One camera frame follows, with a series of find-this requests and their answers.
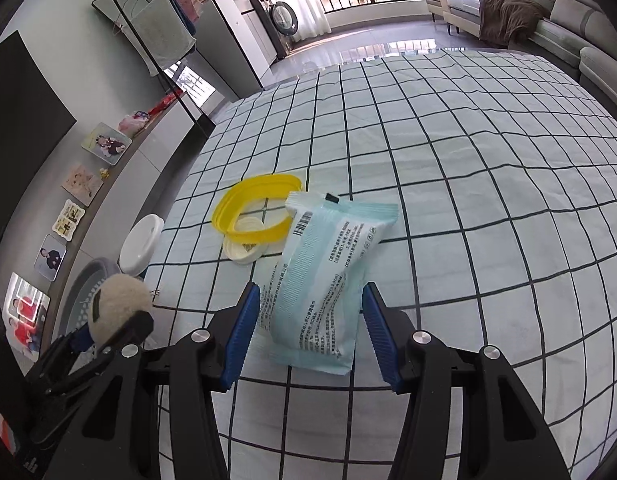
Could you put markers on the pink plastic bag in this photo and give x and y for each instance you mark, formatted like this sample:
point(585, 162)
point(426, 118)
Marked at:
point(131, 125)

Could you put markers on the grey tall cabinet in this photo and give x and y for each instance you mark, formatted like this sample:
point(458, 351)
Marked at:
point(233, 59)

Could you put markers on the brown throw blanket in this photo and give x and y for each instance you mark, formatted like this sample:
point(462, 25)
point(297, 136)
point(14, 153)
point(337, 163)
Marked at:
point(503, 21)

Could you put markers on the white round stool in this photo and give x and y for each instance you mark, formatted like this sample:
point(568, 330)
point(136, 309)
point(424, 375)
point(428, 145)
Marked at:
point(140, 245)

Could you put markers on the beige drawing photo frame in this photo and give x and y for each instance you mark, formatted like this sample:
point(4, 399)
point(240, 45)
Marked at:
point(82, 184)

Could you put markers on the small scalloped photo frame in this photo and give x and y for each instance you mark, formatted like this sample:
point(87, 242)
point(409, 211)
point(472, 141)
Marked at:
point(68, 220)

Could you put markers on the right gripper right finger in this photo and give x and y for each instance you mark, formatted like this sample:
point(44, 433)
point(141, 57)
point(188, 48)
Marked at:
point(503, 433)

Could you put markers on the black wall television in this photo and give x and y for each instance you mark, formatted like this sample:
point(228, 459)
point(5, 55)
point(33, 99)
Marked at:
point(33, 120)

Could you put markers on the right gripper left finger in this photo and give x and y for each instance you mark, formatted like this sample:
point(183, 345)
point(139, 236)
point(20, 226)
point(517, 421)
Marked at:
point(114, 433)

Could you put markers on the checkered white bed sheet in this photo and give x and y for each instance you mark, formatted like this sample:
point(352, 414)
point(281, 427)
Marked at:
point(504, 174)

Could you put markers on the grey sectional sofa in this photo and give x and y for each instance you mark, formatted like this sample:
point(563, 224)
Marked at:
point(579, 38)

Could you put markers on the red family photo frame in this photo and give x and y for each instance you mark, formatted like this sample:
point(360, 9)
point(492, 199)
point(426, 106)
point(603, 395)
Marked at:
point(24, 312)

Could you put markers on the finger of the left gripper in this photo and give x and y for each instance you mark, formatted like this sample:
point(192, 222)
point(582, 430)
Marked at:
point(82, 339)

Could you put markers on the baby photo frame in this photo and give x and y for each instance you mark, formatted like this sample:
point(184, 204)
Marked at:
point(106, 143)

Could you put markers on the red flat package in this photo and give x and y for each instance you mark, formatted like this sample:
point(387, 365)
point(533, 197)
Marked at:
point(165, 102)

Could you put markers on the long grey tv cabinet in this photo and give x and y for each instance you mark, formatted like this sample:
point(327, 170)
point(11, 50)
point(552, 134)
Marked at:
point(132, 190)

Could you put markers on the white round cap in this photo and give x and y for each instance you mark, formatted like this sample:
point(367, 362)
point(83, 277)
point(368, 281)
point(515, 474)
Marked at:
point(245, 253)

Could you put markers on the front-load washing machine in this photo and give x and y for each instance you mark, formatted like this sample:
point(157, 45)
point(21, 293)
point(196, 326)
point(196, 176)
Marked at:
point(280, 23)

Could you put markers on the grey perforated laundry basket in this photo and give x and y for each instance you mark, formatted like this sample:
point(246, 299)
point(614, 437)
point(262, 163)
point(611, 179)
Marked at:
point(73, 314)

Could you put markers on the beige wool ball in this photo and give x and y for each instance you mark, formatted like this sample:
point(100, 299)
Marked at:
point(115, 302)

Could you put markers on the light blue wipes packet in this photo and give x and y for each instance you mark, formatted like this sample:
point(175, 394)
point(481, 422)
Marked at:
point(311, 302)

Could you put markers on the grey hanging towel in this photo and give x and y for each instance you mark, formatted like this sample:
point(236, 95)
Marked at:
point(161, 35)

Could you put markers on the man portrait photo frame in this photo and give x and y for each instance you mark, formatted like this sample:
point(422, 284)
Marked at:
point(48, 262)

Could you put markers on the black clothes drying rack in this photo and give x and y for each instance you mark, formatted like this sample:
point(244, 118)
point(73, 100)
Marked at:
point(121, 12)

